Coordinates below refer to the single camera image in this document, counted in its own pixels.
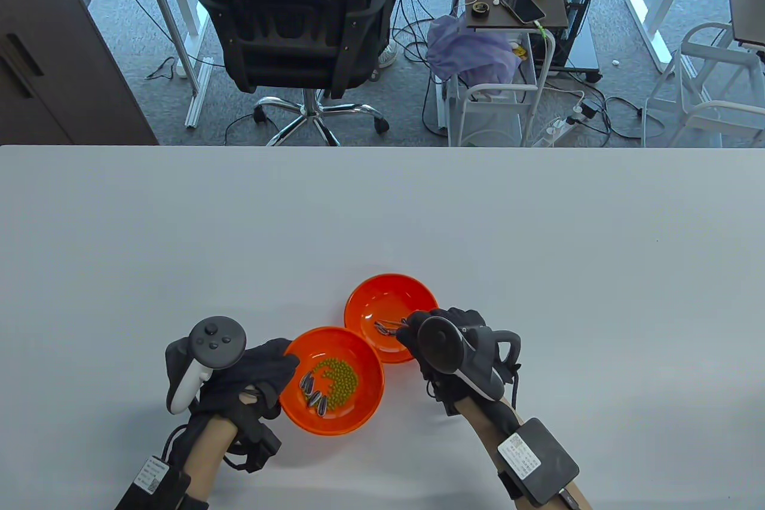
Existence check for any white power strip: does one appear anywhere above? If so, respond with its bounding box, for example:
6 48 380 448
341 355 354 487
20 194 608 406
532 115 583 147

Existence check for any person's left hand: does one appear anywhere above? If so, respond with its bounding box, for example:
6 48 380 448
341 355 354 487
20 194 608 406
190 339 299 420

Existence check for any grey white controller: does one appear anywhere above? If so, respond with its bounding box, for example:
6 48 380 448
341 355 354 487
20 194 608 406
166 316 247 415
417 317 522 402

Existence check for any black floor cable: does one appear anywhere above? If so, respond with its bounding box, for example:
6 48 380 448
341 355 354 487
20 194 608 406
145 56 180 81

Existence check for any orange plastic bowl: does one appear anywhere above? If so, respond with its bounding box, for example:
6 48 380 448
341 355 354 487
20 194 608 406
344 274 440 364

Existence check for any black labelled wrist camera box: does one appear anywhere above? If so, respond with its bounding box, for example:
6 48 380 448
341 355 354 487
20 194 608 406
117 455 192 510
497 418 579 506

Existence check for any pile of green beans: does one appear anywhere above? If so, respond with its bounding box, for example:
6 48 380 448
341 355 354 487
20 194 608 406
314 358 359 406

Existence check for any grey white left controller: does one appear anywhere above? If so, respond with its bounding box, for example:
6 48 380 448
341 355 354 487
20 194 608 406
166 316 247 415

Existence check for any person's left forearm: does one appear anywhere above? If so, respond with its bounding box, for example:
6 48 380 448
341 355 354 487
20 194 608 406
179 413 241 502

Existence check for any black smartphone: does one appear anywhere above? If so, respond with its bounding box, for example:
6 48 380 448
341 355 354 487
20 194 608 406
499 0 546 25

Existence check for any black glove sensor module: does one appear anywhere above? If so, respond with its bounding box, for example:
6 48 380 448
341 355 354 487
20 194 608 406
230 390 283 473

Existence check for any grey white right controller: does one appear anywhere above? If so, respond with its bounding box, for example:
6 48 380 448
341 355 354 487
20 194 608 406
417 317 522 402

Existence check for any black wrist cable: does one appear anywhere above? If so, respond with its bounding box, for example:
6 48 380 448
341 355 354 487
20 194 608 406
164 423 264 472

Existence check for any purple cloth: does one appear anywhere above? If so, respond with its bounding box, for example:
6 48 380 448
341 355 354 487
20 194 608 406
427 14 522 95

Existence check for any person's right hand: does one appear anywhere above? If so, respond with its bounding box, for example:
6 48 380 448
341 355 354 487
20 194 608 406
396 308 527 433

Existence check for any orange bowl with green beans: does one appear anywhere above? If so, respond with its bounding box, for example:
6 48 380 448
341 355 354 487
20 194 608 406
279 326 385 436

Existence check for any dark brown cabinet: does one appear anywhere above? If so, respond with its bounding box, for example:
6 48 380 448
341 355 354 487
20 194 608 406
0 0 159 146

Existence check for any grey metal desk frame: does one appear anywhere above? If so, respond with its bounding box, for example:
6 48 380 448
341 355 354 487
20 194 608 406
131 0 214 129

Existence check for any white chair frame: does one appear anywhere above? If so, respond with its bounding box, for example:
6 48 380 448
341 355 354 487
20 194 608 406
641 23 765 148

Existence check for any white metal desk leg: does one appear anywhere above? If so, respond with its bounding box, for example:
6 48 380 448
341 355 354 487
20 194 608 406
625 0 709 74

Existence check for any black office chair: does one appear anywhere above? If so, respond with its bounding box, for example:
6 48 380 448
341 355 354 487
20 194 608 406
188 0 401 147

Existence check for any white wire cart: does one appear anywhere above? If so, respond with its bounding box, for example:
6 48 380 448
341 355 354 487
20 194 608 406
445 26 556 147

